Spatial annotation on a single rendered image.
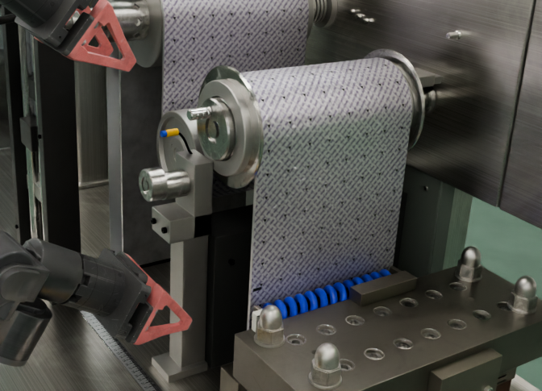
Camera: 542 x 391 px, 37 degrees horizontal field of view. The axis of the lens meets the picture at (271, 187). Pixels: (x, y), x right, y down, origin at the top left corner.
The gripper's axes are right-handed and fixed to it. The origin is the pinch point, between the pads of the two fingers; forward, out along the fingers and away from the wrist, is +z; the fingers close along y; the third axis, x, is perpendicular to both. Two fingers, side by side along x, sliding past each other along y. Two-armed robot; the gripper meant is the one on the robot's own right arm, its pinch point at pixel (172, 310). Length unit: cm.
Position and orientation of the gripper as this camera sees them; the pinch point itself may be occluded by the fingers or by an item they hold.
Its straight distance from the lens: 97.5
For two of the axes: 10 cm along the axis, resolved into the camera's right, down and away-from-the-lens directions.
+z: 6.8, 3.4, 6.5
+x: 4.8, -8.7, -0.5
